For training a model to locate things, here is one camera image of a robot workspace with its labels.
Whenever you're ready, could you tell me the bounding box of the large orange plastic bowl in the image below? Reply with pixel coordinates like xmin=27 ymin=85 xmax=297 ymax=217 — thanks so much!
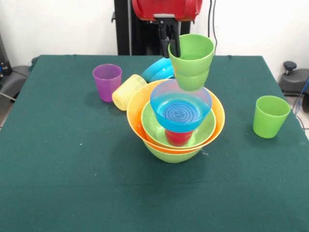
xmin=126 ymin=78 xmax=226 ymax=155

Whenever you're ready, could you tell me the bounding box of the black wall cable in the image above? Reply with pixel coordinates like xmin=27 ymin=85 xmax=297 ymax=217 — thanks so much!
xmin=206 ymin=0 xmax=219 ymax=53

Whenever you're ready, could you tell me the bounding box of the ribbed cyan plastic bowl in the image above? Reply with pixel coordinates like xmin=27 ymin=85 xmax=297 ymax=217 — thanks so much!
xmin=141 ymin=58 xmax=175 ymax=83

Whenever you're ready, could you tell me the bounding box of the purple plastic cup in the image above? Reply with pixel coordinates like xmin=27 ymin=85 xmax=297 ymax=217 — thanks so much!
xmin=92 ymin=63 xmax=123 ymax=102

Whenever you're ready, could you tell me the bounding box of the red plastic cup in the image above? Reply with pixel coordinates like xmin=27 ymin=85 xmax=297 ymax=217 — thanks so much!
xmin=164 ymin=129 xmax=195 ymax=147

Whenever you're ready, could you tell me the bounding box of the green plastic bowl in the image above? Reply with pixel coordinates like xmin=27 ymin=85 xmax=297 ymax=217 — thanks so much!
xmin=140 ymin=99 xmax=217 ymax=149
xmin=143 ymin=142 xmax=202 ymax=164

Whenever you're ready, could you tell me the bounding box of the blue cable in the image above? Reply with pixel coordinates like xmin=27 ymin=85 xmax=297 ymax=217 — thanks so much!
xmin=293 ymin=79 xmax=309 ymax=114

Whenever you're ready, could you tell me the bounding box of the black stand base with knob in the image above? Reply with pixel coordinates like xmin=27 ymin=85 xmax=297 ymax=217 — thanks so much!
xmin=279 ymin=60 xmax=309 ymax=97

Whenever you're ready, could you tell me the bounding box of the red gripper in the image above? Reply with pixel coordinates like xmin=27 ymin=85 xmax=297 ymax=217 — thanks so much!
xmin=131 ymin=0 xmax=204 ymax=59

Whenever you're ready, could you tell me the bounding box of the green plastic cup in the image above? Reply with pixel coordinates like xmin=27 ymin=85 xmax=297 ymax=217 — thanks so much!
xmin=253 ymin=95 xmax=291 ymax=139
xmin=168 ymin=33 xmax=216 ymax=92

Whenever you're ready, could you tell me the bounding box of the yellow plastic cup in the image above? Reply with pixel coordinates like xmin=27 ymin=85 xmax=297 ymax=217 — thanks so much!
xmin=112 ymin=73 xmax=148 ymax=112

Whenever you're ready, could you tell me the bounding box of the dark green table cloth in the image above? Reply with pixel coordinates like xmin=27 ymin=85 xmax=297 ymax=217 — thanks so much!
xmin=0 ymin=55 xmax=309 ymax=232

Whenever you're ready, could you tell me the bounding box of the translucent blue plastic bowl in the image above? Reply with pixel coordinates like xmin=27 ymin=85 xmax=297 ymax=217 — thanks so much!
xmin=150 ymin=79 xmax=213 ymax=133

